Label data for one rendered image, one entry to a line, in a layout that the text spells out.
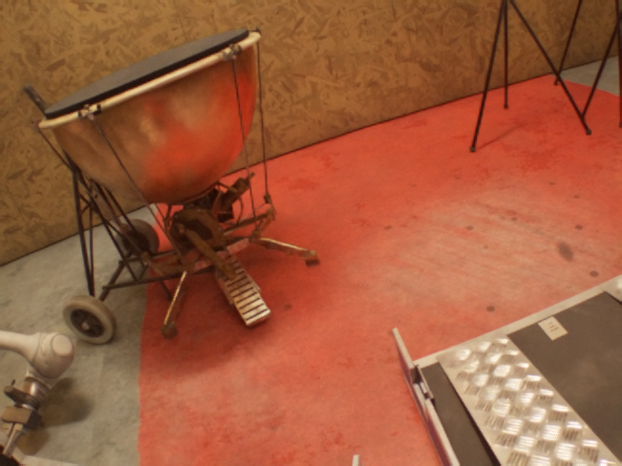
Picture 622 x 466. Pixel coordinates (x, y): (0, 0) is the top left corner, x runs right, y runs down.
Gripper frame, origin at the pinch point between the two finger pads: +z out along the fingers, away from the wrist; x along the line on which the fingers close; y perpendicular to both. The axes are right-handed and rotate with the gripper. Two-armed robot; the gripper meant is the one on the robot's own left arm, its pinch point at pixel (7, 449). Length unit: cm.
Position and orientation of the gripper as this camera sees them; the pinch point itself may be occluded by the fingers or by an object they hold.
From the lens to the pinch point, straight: 152.2
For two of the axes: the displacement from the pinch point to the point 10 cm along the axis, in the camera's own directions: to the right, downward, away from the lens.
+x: -9.5, 1.5, 2.6
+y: 2.8, 7.4, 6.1
